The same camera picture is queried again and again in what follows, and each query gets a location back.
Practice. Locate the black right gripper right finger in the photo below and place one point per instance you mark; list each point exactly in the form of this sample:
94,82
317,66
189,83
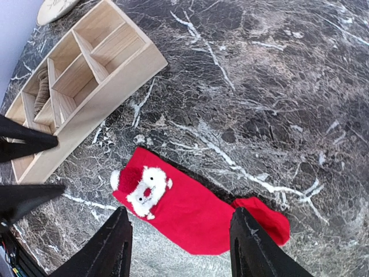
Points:
253,252

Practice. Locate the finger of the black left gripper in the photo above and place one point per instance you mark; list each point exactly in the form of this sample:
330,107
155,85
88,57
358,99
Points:
18,141
19,200

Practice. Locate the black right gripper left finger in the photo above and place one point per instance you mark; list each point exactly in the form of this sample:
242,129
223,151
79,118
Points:
107,253

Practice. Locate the tan ribbed sock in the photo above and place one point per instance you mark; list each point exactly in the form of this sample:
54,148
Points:
43,93

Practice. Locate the red patterned sock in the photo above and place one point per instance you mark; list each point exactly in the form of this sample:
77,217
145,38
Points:
183,209

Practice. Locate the wooden compartment tray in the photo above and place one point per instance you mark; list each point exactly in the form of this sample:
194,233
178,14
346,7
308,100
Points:
99,63

